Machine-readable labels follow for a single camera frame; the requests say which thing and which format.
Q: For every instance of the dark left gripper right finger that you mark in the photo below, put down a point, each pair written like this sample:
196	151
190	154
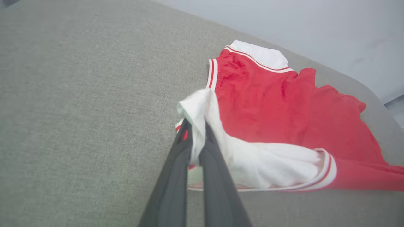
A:
221	195

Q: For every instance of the red and white garment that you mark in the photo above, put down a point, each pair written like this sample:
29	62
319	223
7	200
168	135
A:
284	110

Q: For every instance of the grey fabric sofa cushion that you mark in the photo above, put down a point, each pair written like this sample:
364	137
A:
79	110

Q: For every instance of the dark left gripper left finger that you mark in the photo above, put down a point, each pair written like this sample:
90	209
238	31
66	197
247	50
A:
172	189

